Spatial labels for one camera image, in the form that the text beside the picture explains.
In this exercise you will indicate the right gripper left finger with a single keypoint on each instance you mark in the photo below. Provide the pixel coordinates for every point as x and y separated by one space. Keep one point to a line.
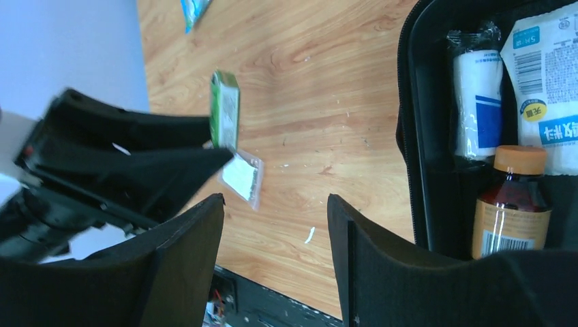
159 278

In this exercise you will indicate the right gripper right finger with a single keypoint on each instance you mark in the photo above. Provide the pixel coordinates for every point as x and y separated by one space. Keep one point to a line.
385 280

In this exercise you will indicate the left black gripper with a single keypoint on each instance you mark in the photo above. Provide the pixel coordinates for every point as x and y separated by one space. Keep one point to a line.
73 178

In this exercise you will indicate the clear bag white gauze pad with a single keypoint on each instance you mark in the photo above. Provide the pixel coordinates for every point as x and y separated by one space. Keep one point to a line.
243 175

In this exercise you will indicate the small green box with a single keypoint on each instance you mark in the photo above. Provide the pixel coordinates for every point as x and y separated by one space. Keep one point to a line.
225 110

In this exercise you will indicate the brown medicine bottle orange cap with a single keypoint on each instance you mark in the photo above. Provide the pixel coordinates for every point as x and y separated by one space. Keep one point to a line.
512 213

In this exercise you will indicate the white blue bandage roll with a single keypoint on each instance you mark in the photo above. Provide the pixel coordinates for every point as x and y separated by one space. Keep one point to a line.
477 71

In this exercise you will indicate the white blue swab packet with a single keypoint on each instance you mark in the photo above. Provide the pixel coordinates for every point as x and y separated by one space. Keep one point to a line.
540 56

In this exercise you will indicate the red black medicine kit case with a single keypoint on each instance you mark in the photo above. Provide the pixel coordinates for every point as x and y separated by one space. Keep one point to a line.
444 187

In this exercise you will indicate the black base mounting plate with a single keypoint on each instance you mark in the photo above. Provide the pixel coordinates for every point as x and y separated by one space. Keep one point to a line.
237 301

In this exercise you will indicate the blue white mask packet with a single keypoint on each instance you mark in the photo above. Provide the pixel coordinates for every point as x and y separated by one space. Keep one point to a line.
193 11

